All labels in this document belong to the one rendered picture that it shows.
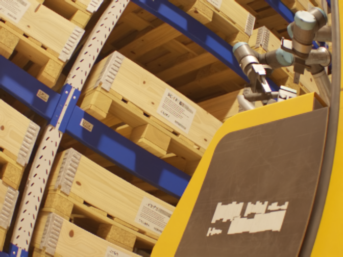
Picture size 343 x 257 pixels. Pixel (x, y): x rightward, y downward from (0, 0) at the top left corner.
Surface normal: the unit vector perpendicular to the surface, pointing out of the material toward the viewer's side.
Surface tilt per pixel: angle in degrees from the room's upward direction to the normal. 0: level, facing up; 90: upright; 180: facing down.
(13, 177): 90
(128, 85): 90
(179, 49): 180
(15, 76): 90
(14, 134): 90
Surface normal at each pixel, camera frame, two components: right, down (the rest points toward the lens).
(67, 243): 0.61, -0.17
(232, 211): -0.74, -0.47
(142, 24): -0.29, 0.87
